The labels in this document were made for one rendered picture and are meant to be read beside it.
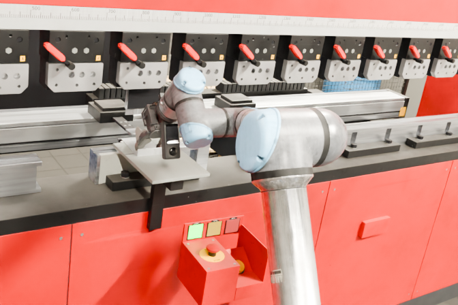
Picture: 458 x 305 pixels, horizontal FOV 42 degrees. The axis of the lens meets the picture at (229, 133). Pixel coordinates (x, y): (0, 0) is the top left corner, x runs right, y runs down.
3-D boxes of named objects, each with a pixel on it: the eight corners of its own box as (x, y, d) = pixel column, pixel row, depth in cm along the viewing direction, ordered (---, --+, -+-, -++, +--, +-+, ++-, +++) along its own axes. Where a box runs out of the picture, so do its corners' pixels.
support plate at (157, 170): (152, 184, 156) (152, 181, 155) (112, 146, 176) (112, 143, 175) (209, 176, 166) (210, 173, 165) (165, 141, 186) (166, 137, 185)
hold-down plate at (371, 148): (347, 158, 227) (349, 151, 226) (337, 152, 231) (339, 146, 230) (399, 151, 244) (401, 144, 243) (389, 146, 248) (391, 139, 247)
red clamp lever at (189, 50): (189, 43, 169) (208, 65, 175) (181, 39, 172) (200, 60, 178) (185, 48, 169) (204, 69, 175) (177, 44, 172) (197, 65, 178)
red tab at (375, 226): (361, 238, 237) (365, 223, 235) (358, 235, 239) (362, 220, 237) (386, 232, 246) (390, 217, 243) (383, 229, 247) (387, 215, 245)
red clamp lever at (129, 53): (124, 43, 158) (146, 65, 164) (117, 39, 161) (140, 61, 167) (119, 47, 158) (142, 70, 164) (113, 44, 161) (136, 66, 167)
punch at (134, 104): (126, 116, 175) (129, 85, 172) (123, 114, 177) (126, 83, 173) (156, 114, 181) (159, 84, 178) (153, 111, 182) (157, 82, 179)
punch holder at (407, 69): (401, 79, 234) (411, 37, 228) (385, 72, 240) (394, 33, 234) (425, 77, 242) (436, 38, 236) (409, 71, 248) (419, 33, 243)
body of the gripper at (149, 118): (163, 114, 171) (179, 92, 162) (171, 140, 168) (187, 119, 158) (139, 115, 167) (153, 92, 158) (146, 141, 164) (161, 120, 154)
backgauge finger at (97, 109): (118, 141, 181) (119, 126, 179) (86, 111, 201) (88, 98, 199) (153, 137, 188) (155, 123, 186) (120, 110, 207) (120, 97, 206)
